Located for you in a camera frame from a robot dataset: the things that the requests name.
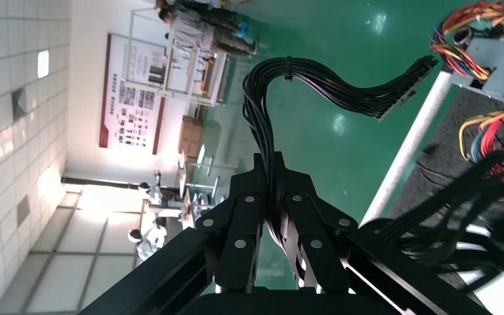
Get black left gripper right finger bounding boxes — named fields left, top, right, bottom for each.
left=274, top=152, right=360, bottom=291

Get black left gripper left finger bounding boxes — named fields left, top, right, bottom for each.
left=195, top=152, right=265, bottom=291

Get black cable power supply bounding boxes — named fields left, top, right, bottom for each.
left=241, top=55, right=504, bottom=315

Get person white clothes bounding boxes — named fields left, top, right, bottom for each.
left=128, top=216, right=168, bottom=263

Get stacked brown cartons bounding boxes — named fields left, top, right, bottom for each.
left=178, top=115, right=203, bottom=159

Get white metal rack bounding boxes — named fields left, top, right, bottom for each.
left=125, top=7, right=231, bottom=108

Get red framed poster board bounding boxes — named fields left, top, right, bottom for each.
left=98, top=33, right=167, bottom=156

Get person khaki trousers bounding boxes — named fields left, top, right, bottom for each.
left=158, top=9, right=258, bottom=60

